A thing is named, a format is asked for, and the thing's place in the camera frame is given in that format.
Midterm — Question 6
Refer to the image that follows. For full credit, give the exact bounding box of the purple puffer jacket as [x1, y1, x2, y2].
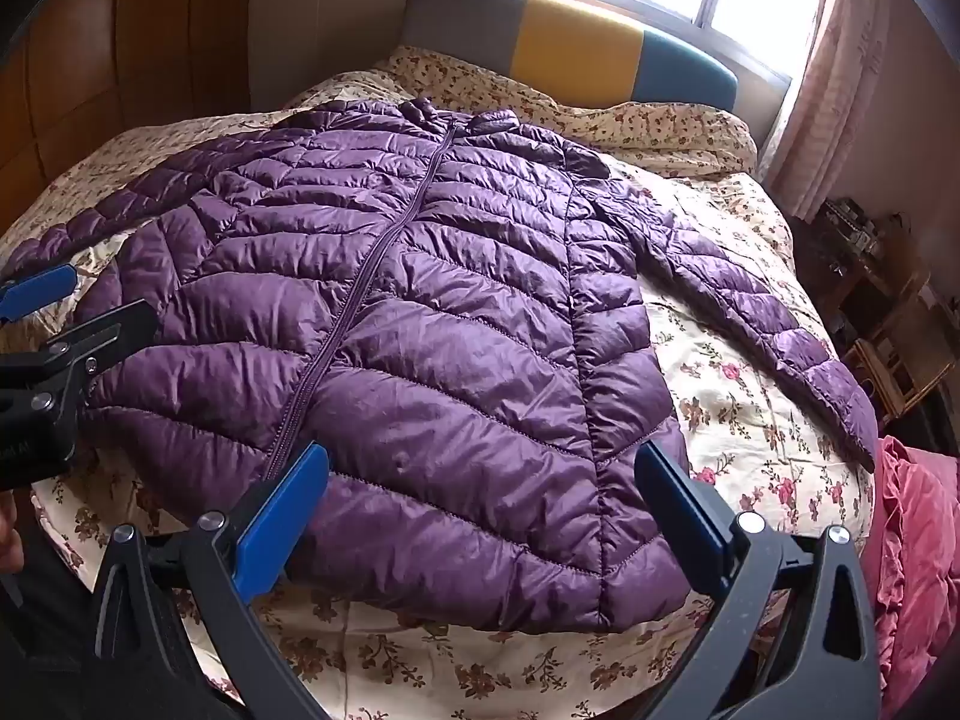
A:
[0, 99, 880, 635]

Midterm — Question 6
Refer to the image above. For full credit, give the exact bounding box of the small floral bed cover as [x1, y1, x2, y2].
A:
[0, 43, 760, 720]

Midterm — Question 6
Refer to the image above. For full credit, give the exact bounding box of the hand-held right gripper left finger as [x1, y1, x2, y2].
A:
[90, 442, 331, 720]

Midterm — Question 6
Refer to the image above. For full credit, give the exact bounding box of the person's left hand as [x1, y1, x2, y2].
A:
[0, 496, 28, 578]

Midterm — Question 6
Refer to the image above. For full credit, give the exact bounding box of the grey yellow blue headboard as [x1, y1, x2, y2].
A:
[401, 0, 740, 107]

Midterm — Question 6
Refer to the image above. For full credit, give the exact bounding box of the cluttered wooden table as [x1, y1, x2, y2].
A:
[793, 197, 917, 331]

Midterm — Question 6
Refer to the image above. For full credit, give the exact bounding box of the wicker chair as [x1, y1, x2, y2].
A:
[846, 270, 955, 430]

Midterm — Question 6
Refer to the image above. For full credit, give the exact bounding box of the pink red cloth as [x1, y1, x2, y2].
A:
[861, 433, 960, 720]

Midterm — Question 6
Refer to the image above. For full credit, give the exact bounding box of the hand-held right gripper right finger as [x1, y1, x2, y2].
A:
[634, 439, 882, 720]

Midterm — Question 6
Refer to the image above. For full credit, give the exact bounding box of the rose print quilt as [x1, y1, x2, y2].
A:
[585, 165, 878, 541]

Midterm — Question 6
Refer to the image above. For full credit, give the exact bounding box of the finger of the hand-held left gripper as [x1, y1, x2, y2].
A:
[0, 298, 160, 421]
[0, 264, 78, 320]

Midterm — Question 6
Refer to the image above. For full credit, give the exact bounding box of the pink curtain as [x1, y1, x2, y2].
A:
[766, 0, 905, 220]

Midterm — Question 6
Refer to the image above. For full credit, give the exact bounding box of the wooden wardrobe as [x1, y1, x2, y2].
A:
[0, 0, 257, 245]

